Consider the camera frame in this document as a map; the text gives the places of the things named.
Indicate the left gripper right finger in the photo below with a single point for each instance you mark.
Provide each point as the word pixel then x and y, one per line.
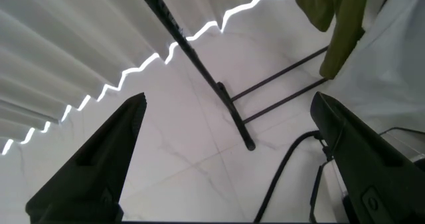
pixel 372 171

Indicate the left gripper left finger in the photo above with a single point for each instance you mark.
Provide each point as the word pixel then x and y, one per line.
pixel 93 171

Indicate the pale grey shorts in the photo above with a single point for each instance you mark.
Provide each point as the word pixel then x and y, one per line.
pixel 391 67

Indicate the green printed shirt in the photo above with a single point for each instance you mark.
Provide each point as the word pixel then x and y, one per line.
pixel 345 34

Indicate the black clothes rack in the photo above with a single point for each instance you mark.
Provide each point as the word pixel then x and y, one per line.
pixel 199 64

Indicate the white curtain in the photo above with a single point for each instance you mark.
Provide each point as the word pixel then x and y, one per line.
pixel 66 34

